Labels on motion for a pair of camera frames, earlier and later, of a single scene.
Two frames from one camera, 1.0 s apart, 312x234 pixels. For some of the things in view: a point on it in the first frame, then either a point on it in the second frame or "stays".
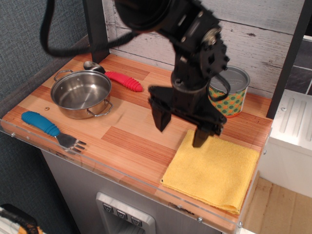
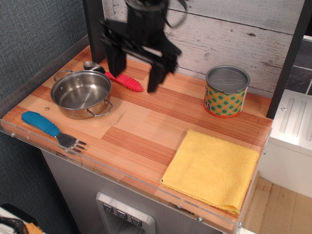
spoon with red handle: [125, 80] stays
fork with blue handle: [70, 144] stays
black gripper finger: [162, 116] to [116, 58]
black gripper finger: [200, 137] to [158, 73]
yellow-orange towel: [219, 175] stays
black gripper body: [196, 107] to [146, 27]
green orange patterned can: [239, 78] stays
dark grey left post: [97, 29] stays
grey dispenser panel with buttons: [119, 218] stays
